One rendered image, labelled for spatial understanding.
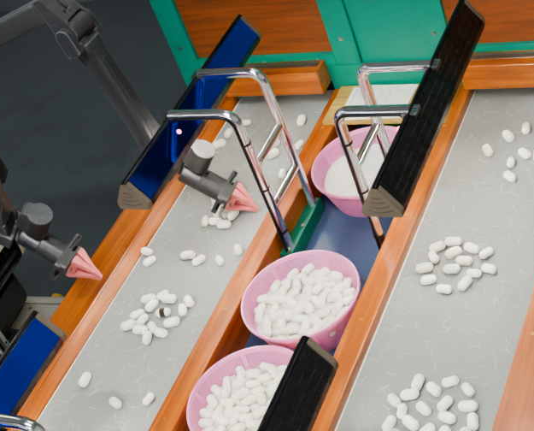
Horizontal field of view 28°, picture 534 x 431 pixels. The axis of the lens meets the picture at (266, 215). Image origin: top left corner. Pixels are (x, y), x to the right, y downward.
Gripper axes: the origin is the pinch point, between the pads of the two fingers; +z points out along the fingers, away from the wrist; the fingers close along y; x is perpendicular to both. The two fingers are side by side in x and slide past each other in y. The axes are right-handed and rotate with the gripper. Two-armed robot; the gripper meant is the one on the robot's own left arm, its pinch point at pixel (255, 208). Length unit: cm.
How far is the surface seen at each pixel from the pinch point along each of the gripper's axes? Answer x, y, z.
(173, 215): 16.2, -1.3, -17.3
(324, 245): -4.2, -3.4, 18.5
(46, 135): 176, 126, -98
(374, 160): -13.3, 20.2, 20.2
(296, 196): -6.4, 4.1, 7.4
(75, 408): 13, -62, -14
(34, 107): 189, 148, -114
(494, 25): -45, 47, 30
